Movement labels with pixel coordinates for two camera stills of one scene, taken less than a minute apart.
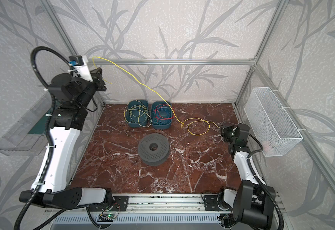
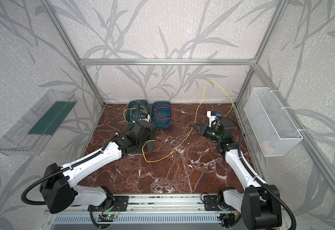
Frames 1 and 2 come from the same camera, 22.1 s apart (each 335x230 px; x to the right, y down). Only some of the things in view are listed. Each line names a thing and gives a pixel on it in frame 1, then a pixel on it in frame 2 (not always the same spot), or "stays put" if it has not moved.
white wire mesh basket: (274, 132) stays put
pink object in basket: (267, 147) stays put
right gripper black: (227, 131) → (205, 131)
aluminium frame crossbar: (235, 62) stays put
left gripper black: (99, 79) → (147, 133)
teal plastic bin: (161, 115) stays put
